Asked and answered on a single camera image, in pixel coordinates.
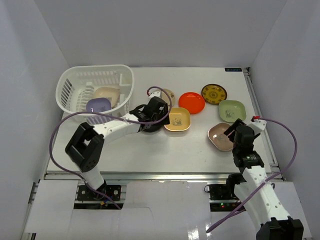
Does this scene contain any orange round plate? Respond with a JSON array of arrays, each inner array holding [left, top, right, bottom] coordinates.
[[178, 92, 206, 115]]

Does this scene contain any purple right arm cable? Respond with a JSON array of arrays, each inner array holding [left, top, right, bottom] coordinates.
[[206, 118, 298, 233]]

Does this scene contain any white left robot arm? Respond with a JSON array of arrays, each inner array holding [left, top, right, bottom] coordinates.
[[65, 96, 170, 200]]

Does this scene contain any cream floral round plate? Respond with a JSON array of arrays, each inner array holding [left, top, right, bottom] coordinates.
[[161, 88, 176, 107]]

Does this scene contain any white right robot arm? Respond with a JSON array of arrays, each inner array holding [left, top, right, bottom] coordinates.
[[224, 116, 304, 240]]

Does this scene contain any yellow patterned round plate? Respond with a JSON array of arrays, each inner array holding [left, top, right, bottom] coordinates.
[[201, 83, 228, 105]]

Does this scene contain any black round plate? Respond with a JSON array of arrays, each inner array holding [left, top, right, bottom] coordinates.
[[139, 123, 162, 133]]

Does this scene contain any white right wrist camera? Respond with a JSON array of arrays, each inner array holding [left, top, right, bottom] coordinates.
[[248, 116, 267, 138]]

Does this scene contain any green square panda dish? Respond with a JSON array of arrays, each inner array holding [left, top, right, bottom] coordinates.
[[218, 100, 247, 123]]

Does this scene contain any white plastic dish basket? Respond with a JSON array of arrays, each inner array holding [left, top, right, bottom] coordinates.
[[55, 64, 135, 117]]

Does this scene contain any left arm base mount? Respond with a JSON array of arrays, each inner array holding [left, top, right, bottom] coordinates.
[[76, 184, 123, 208]]

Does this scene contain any cream square panda dish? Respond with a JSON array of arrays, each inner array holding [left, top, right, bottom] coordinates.
[[93, 86, 120, 108]]

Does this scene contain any blue table label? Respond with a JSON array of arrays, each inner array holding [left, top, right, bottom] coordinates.
[[224, 67, 243, 72]]

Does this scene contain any pink square panda dish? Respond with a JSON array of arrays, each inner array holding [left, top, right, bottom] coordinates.
[[207, 122, 234, 152]]

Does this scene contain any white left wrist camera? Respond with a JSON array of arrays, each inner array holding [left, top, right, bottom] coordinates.
[[148, 90, 162, 99]]

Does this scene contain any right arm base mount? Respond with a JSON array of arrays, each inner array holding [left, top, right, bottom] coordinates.
[[203, 184, 241, 212]]

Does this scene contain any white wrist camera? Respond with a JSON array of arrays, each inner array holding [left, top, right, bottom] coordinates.
[[248, 116, 267, 138], [148, 90, 162, 99]]

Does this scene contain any yellow square panda dish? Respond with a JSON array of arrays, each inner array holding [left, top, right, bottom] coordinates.
[[164, 107, 191, 132]]

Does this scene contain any purple square panda dish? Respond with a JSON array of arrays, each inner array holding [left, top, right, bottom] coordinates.
[[85, 97, 112, 125]]

